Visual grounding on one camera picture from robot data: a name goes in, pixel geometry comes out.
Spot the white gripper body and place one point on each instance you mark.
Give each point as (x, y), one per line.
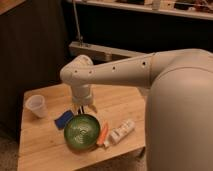
(82, 95)

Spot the green ceramic bowl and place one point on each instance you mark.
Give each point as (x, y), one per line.
(82, 132)

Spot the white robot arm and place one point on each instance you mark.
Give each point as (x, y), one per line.
(179, 107)

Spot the blue sponge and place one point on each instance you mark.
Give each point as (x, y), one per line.
(63, 119)

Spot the wooden table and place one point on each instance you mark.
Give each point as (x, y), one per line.
(43, 146)

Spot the white tube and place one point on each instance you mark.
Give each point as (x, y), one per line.
(119, 133)

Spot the white plastic cup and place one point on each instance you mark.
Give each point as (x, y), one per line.
(37, 105)

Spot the grey metal beam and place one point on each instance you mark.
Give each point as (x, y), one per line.
(100, 53)

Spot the metal pole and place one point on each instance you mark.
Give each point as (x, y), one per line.
(80, 39)

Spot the white shelf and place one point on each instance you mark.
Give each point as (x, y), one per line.
(148, 9)

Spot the orange handled tool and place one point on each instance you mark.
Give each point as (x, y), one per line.
(103, 134)

